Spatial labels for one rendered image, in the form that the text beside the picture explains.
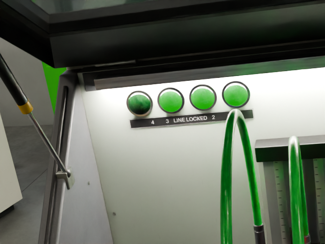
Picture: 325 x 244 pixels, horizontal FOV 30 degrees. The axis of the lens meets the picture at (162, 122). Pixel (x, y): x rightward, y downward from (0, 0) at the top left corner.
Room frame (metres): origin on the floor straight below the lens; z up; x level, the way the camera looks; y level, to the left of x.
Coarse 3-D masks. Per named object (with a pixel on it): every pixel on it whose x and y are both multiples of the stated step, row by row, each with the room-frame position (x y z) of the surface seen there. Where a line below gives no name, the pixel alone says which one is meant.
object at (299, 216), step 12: (288, 144) 0.78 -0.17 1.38; (288, 156) 0.75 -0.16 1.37; (300, 156) 0.86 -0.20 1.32; (300, 168) 0.87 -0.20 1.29; (300, 180) 0.88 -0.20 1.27; (300, 192) 0.69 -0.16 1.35; (300, 204) 0.67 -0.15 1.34; (300, 216) 0.66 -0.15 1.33; (300, 228) 0.65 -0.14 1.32; (300, 240) 0.64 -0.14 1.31
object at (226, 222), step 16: (240, 112) 0.85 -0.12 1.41; (224, 128) 0.77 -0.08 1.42; (240, 128) 0.89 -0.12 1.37; (224, 144) 0.73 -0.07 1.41; (224, 160) 0.70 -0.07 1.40; (224, 176) 0.68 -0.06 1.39; (224, 192) 0.66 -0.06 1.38; (256, 192) 0.95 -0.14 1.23; (224, 208) 0.65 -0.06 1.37; (256, 208) 0.95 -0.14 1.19; (224, 224) 0.63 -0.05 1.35; (256, 224) 0.95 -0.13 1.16; (224, 240) 0.62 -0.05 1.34
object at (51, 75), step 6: (48, 66) 3.78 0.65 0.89; (48, 72) 3.78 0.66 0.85; (54, 72) 3.76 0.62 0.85; (60, 72) 3.74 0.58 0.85; (48, 78) 3.79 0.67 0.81; (54, 78) 3.76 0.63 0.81; (48, 84) 3.79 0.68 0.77; (54, 84) 3.77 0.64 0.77; (48, 90) 3.80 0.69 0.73; (54, 90) 3.77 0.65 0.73; (54, 96) 3.78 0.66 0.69; (54, 102) 3.78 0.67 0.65; (54, 108) 3.79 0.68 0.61; (54, 114) 3.80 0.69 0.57
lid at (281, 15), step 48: (0, 0) 0.84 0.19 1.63; (48, 0) 0.89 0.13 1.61; (96, 0) 0.89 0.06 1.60; (144, 0) 0.89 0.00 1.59; (192, 0) 0.90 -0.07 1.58; (240, 0) 0.90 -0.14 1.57; (288, 0) 0.87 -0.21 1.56; (48, 48) 1.14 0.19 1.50; (96, 48) 1.04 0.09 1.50; (144, 48) 1.05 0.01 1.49; (192, 48) 1.05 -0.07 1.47
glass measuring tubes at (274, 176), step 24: (264, 144) 1.00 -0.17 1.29; (312, 144) 0.97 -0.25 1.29; (264, 168) 1.00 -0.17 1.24; (288, 168) 0.98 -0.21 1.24; (312, 168) 0.98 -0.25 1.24; (264, 192) 1.02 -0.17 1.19; (288, 192) 0.99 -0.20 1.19; (312, 192) 0.98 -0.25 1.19; (288, 216) 0.99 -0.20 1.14; (312, 216) 0.98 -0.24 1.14; (288, 240) 1.01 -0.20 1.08; (312, 240) 0.98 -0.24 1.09
